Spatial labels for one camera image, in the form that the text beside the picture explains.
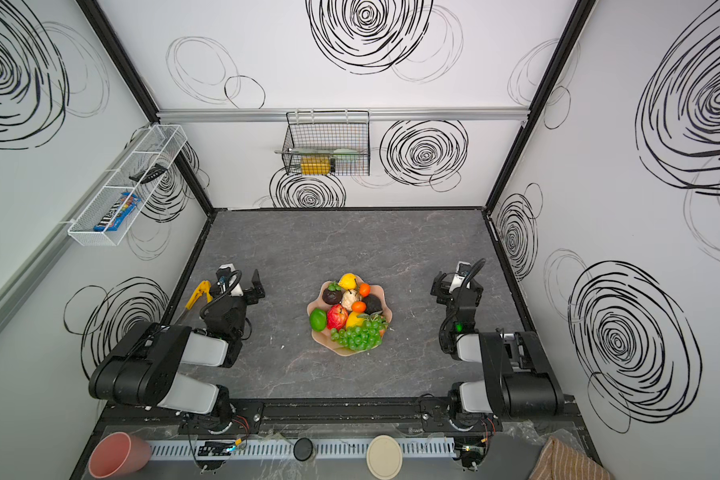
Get dark fake avocado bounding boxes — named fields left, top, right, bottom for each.
left=363, top=294, right=384, bottom=315

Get green fake lime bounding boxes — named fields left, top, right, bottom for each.
left=309, top=308, right=327, bottom=332

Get green fake grapes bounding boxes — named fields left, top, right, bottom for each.
left=330, top=315, right=388, bottom=352

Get yellow fake lemon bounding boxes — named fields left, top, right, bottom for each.
left=345, top=312, right=366, bottom=330

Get small yellow fake pear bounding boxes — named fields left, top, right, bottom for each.
left=338, top=273, right=358, bottom=290

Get dark fake mangosteen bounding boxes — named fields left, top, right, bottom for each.
left=321, top=282, right=344, bottom=306

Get pink scalloped fruit bowl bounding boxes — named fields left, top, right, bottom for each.
left=307, top=281, right=392, bottom=357

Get red fake apple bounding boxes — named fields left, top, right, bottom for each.
left=326, top=304, right=349, bottom=331

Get beige fake pear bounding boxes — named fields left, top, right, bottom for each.
left=341, top=290, right=363, bottom=311

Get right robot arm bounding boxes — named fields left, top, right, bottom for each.
left=430, top=259, right=565, bottom=428

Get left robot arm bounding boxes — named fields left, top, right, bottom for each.
left=88, top=264, right=266, bottom=422

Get yellow kitchen tongs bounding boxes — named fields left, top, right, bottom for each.
left=173, top=280, right=213, bottom=325

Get blue candy packet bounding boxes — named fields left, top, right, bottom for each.
left=93, top=192, right=141, bottom=232

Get black round cap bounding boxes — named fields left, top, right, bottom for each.
left=293, top=438, right=315, bottom=462

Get black remote control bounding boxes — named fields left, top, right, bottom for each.
left=129, top=164, right=167, bottom=185

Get yellow sponge in basket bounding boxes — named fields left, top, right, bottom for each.
left=300, top=155, right=333, bottom=176

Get pink plastic cup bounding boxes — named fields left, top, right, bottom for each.
left=88, top=432, right=152, bottom=479

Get cream round lid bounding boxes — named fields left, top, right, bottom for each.
left=366, top=435, right=403, bottom=480

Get striped brown cloth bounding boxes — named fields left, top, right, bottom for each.
left=529, top=437, right=613, bottom=480

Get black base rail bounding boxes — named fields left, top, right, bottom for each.
left=98, top=394, right=580, bottom=434

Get white cable duct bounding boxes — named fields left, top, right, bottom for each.
left=147, top=437, right=457, bottom=462

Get black wire wall basket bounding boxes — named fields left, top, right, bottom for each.
left=275, top=109, right=371, bottom=176

